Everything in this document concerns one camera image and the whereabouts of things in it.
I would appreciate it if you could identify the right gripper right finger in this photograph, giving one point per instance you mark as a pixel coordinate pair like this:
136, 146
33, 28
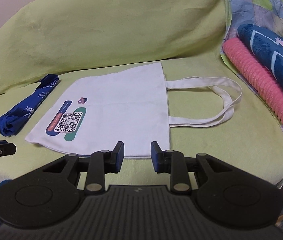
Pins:
176, 165

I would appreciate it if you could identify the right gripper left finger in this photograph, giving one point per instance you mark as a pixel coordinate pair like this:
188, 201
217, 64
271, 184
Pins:
98, 165

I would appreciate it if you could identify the blue shopping bag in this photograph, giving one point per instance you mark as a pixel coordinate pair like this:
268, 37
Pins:
14, 120

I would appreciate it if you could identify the white canvas tote bag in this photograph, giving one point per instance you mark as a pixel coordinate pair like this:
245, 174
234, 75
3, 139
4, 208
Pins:
131, 106

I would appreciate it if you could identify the pink knitted blanket roll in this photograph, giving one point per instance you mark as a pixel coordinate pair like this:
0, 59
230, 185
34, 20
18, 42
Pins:
256, 74

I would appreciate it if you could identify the light green sofa cover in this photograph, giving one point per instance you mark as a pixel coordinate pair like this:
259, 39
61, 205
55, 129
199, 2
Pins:
78, 38

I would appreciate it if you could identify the blue plush blanket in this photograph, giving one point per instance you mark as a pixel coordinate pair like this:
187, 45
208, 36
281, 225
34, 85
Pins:
266, 46

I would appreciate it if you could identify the patchwork quilt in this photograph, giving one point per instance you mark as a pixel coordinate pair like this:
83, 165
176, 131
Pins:
265, 13

